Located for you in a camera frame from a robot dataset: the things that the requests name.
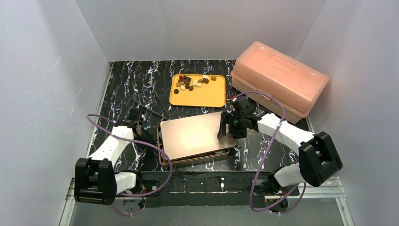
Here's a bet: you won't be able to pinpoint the brown chocolate box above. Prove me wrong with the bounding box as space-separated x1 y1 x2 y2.
156 125 230 166

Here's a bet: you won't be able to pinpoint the pink plastic storage case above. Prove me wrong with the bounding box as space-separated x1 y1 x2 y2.
231 41 329 124

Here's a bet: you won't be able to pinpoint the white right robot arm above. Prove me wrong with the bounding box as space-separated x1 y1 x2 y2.
217 97 343 191

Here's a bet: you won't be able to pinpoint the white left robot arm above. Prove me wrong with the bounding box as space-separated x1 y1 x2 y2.
74 108 154 205

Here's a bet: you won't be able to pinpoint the rose gold box lid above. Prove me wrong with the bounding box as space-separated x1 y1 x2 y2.
160 112 236 160

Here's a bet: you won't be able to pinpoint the aluminium frame rail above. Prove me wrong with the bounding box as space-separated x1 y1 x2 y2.
59 177 354 226

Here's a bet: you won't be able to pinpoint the orange plastic tray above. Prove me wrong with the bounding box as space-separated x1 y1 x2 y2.
169 74 226 108

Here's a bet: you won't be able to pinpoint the metal tongs on table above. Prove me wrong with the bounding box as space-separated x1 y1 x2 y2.
129 89 172 121

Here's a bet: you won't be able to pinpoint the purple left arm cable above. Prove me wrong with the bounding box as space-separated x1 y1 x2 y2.
87 114 173 217

